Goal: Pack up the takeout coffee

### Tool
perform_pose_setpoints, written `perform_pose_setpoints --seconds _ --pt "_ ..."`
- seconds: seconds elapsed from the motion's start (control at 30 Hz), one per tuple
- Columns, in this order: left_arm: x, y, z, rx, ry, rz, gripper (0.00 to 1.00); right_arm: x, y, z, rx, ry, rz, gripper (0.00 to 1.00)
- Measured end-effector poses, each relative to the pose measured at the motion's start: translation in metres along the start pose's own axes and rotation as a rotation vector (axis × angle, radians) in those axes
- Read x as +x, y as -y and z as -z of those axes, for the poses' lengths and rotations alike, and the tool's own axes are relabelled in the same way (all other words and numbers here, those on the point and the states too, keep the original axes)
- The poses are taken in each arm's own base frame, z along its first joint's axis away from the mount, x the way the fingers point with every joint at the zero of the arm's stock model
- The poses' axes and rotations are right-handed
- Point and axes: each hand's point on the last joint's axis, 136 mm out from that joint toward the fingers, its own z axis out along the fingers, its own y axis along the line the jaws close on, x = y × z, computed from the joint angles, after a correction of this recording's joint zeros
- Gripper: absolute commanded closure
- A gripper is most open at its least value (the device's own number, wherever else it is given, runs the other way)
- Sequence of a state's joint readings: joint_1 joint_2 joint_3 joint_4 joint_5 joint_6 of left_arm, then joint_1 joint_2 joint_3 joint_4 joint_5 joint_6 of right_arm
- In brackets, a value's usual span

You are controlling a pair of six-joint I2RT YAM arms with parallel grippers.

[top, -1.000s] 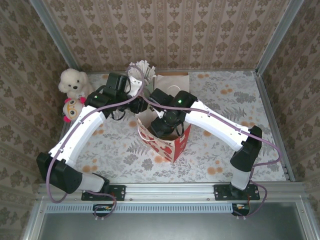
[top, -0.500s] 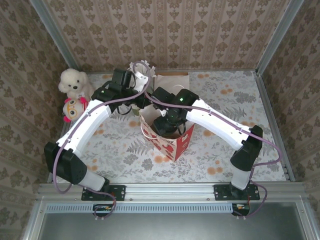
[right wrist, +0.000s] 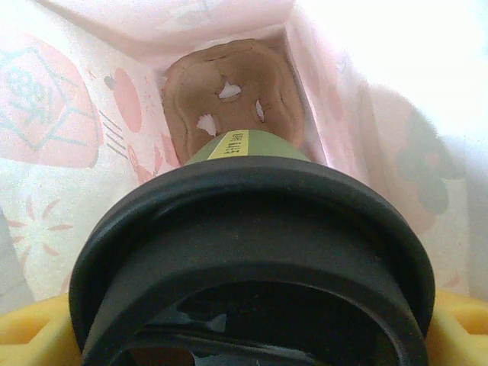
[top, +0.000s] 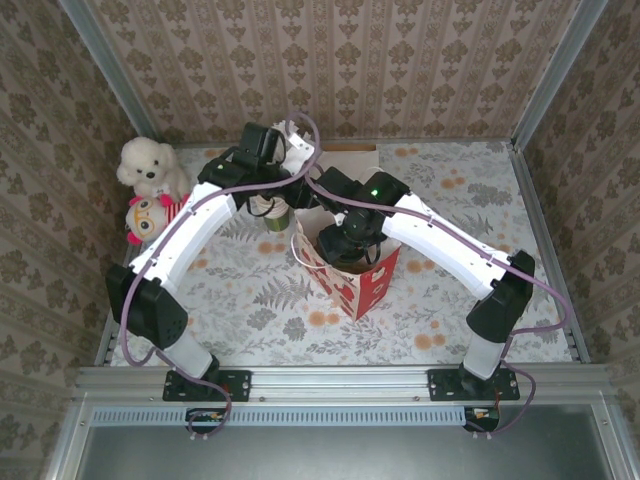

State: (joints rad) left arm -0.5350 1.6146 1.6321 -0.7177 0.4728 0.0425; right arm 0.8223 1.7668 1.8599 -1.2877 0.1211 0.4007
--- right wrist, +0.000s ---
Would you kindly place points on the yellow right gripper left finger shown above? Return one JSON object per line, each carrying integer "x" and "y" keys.
{"x": 30, "y": 328}

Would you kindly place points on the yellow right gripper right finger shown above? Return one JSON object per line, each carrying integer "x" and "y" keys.
{"x": 461, "y": 328}

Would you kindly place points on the red and white paper gift bag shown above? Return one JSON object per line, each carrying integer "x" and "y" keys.
{"x": 57, "y": 114}

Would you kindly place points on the black plastic cup lid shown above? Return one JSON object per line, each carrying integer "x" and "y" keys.
{"x": 248, "y": 236}

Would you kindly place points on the green paper cup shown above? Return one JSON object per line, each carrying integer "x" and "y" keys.
{"x": 274, "y": 146}

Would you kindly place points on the brown pulp cup carrier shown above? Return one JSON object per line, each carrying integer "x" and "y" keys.
{"x": 198, "y": 95}

